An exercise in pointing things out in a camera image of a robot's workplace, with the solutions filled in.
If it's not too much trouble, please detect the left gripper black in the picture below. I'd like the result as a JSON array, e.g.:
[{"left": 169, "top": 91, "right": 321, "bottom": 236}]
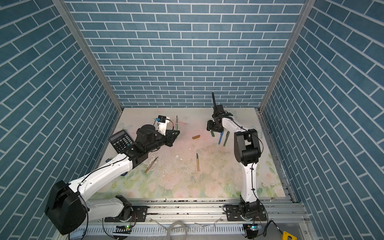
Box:
[{"left": 144, "top": 129, "right": 181, "bottom": 154}]

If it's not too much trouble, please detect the blue pen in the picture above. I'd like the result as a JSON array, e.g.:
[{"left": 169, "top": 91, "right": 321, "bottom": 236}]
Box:
[{"left": 218, "top": 131, "right": 224, "bottom": 145}]

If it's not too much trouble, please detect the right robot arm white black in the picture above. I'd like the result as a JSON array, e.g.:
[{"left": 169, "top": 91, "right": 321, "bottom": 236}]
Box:
[{"left": 207, "top": 116, "right": 268, "bottom": 221}]

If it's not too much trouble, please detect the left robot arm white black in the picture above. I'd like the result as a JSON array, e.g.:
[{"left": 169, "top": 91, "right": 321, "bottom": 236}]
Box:
[{"left": 45, "top": 125, "right": 180, "bottom": 235}]

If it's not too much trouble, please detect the tan pen left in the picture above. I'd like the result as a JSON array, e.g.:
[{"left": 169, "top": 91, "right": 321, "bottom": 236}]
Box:
[{"left": 145, "top": 157, "right": 159, "bottom": 174}]

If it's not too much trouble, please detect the tan pen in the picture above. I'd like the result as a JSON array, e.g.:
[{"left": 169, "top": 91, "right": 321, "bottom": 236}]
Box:
[
  {"left": 196, "top": 153, "right": 200, "bottom": 172},
  {"left": 145, "top": 157, "right": 159, "bottom": 174}
]

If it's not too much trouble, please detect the tan pen middle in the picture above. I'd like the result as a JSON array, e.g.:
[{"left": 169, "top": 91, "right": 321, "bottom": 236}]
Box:
[{"left": 196, "top": 153, "right": 200, "bottom": 172}]

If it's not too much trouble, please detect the black desk calculator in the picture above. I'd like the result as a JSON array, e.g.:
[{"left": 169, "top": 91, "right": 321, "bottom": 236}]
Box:
[{"left": 109, "top": 130, "right": 134, "bottom": 154}]

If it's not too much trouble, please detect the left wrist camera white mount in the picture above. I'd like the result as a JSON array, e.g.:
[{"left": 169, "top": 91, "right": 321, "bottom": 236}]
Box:
[{"left": 155, "top": 115, "right": 171, "bottom": 136}]

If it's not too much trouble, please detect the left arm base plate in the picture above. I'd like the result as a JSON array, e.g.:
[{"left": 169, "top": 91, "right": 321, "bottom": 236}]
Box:
[{"left": 104, "top": 206, "right": 148, "bottom": 223}]

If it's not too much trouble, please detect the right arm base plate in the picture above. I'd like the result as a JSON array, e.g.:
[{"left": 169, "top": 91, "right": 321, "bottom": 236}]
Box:
[{"left": 222, "top": 204, "right": 267, "bottom": 222}]

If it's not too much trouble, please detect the clear looped cable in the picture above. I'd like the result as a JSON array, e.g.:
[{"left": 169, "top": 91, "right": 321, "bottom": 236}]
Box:
[{"left": 165, "top": 220, "right": 189, "bottom": 240}]

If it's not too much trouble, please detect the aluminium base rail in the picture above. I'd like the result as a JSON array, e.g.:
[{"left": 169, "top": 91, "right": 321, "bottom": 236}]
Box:
[{"left": 59, "top": 197, "right": 310, "bottom": 238}]

